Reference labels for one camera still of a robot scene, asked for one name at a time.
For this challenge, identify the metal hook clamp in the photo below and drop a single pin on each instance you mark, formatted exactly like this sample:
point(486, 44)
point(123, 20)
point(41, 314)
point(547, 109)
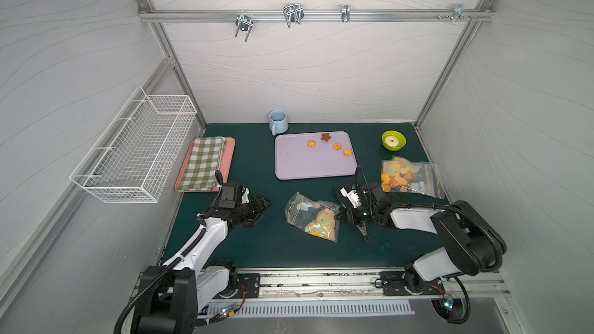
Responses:
point(457, 16)
point(293, 14)
point(244, 23)

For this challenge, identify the white vent strip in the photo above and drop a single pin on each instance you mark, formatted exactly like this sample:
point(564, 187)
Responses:
point(332, 309)

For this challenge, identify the clear zip bag underneath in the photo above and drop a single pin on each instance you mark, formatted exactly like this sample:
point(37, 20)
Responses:
point(398, 174)

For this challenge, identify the lavender plastic tray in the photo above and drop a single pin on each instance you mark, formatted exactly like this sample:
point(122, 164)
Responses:
point(295, 160)

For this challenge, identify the white wire basket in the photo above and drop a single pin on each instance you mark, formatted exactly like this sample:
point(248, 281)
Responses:
point(134, 156)

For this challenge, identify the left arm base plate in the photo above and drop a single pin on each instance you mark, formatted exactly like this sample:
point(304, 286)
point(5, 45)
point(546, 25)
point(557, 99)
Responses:
point(248, 285)

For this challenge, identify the green checkered cloth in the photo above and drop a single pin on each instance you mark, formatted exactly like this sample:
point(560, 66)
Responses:
point(199, 171)

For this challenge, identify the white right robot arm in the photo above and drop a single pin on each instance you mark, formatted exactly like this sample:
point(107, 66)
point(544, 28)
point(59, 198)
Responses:
point(469, 245)

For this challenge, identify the metal hook clamp middle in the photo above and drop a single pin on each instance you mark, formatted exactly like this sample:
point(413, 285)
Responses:
point(293, 14)

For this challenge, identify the clear zip bag with duck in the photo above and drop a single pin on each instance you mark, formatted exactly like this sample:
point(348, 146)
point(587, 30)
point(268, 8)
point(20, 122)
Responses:
point(315, 217)

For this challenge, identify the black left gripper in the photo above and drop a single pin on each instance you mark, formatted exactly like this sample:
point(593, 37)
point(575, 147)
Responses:
point(253, 208)

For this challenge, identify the metal hook clamp right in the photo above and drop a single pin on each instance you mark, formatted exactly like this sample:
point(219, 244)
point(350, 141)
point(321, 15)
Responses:
point(457, 16)

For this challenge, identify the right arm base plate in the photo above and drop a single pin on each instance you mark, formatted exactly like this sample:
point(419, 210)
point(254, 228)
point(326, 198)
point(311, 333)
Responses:
point(392, 283)

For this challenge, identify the green plastic bowl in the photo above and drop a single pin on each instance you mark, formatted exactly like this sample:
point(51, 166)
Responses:
point(402, 140)

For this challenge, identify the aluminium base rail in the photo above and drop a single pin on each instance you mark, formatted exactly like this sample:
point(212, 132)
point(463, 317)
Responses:
point(342, 284)

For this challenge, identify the light blue ceramic mug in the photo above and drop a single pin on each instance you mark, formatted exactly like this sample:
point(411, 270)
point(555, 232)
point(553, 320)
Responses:
point(278, 122)

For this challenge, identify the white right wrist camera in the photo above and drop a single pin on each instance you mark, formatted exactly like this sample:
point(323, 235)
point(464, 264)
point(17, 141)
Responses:
point(352, 196)

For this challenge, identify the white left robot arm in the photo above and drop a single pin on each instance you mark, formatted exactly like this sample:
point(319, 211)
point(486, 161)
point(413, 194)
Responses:
point(172, 295)

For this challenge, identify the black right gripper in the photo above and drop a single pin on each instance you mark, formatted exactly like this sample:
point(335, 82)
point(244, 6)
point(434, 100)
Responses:
point(357, 216)

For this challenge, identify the metal hook small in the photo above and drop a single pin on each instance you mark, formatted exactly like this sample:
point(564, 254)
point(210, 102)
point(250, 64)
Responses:
point(345, 13)

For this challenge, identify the pink tray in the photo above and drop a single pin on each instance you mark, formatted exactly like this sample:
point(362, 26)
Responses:
point(225, 164)

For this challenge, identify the aluminium top rail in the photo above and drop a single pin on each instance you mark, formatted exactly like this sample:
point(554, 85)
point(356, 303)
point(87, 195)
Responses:
point(310, 15)

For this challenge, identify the metal hook clamp left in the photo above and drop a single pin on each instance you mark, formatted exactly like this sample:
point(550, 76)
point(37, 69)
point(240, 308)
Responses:
point(244, 23)

